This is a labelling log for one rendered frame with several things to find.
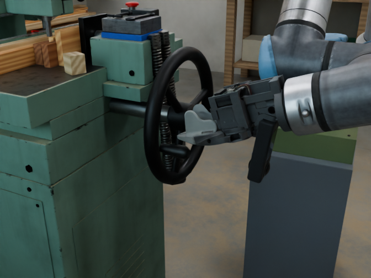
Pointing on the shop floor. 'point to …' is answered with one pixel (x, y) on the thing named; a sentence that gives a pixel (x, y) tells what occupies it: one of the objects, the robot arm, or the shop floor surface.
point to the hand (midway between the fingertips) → (185, 139)
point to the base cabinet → (86, 220)
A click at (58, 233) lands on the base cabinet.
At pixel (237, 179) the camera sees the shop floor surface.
